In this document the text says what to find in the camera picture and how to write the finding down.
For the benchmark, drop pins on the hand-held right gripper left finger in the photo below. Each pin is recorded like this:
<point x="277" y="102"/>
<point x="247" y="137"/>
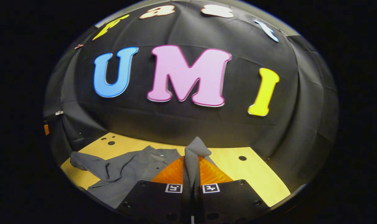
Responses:
<point x="157" y="199"/>

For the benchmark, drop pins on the white cloth clip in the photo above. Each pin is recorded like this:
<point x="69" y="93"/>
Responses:
<point x="59" y="113"/>

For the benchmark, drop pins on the red cloth clip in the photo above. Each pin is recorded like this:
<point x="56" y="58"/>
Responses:
<point x="78" y="46"/>

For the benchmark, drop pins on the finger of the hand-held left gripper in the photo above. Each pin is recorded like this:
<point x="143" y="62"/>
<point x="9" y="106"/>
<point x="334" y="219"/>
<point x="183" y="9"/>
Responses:
<point x="46" y="129"/>

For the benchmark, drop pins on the grey button-up shirt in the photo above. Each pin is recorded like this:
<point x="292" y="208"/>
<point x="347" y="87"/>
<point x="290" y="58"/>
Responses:
<point x="129" y="171"/>

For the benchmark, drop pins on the black backdrop cloth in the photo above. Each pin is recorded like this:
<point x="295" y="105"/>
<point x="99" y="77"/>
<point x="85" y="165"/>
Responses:
<point x="191" y="124"/>

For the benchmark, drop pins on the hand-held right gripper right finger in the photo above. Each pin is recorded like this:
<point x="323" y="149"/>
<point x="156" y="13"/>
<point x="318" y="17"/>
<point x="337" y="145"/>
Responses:
<point x="229" y="199"/>

